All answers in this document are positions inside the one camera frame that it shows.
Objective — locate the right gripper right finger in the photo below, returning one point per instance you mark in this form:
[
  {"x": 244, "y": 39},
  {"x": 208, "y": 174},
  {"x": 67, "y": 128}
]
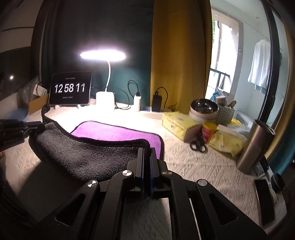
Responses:
[{"x": 168, "y": 184}]

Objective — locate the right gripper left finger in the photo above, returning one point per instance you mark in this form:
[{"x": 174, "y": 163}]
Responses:
[{"x": 126, "y": 184}]

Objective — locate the purple and grey towel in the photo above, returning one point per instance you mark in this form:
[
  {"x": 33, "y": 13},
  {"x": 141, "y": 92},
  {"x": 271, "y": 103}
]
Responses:
[{"x": 93, "y": 150}]

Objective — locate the cardboard box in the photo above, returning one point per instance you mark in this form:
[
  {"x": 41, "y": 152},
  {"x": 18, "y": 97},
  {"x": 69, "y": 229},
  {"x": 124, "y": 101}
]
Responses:
[{"x": 37, "y": 104}]

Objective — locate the black scissors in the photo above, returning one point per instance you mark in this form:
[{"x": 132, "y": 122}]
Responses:
[{"x": 198, "y": 144}]

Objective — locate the yellow tissue box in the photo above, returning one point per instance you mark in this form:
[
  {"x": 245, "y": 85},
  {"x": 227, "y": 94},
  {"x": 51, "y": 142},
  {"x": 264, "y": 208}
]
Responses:
[{"x": 180, "y": 125}]

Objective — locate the yellow red can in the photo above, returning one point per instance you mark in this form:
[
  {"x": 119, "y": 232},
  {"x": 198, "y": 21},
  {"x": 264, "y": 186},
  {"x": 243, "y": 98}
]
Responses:
[{"x": 208, "y": 129}]

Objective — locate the yellow wet wipes pack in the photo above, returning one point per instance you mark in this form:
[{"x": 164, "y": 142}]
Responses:
[{"x": 226, "y": 143}]

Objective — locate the tablet showing clock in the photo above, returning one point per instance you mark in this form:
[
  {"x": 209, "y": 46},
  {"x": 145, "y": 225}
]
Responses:
[{"x": 70, "y": 88}]

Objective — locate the white charger adapter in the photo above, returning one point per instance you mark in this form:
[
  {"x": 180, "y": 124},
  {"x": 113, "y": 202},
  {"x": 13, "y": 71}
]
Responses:
[{"x": 136, "y": 103}]

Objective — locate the black power bank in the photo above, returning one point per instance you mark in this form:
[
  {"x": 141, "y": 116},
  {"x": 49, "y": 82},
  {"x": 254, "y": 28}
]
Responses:
[{"x": 157, "y": 100}]

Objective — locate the steel bowl on stack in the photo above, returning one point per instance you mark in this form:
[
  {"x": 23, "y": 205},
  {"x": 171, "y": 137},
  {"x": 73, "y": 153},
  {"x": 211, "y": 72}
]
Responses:
[{"x": 202, "y": 110}]

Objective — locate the white desk lamp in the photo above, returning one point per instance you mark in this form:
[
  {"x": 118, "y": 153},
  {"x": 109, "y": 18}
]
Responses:
[{"x": 105, "y": 98}]

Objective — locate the white perforated basket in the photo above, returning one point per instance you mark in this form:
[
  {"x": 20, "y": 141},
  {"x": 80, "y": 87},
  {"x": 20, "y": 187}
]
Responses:
[{"x": 225, "y": 115}]

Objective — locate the black smartphone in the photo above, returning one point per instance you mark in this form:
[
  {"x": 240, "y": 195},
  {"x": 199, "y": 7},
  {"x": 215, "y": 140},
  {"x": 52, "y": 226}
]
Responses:
[{"x": 265, "y": 201}]

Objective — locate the stainless steel tumbler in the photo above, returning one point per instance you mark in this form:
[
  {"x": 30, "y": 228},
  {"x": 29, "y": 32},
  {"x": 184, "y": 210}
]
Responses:
[{"x": 258, "y": 142}]

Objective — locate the dark green curtain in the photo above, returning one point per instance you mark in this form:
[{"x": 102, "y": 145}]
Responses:
[{"x": 73, "y": 27}]

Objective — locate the right yellow teal curtain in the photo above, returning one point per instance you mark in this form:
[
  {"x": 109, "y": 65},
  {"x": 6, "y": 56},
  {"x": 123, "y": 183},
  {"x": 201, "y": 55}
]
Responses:
[{"x": 281, "y": 152}]

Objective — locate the white hanging shirt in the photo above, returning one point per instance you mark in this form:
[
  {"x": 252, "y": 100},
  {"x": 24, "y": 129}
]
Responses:
[{"x": 260, "y": 66}]

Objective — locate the mustard yellow curtain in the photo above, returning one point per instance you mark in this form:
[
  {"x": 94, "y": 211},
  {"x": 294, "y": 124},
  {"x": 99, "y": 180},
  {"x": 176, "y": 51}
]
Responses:
[{"x": 182, "y": 38}]

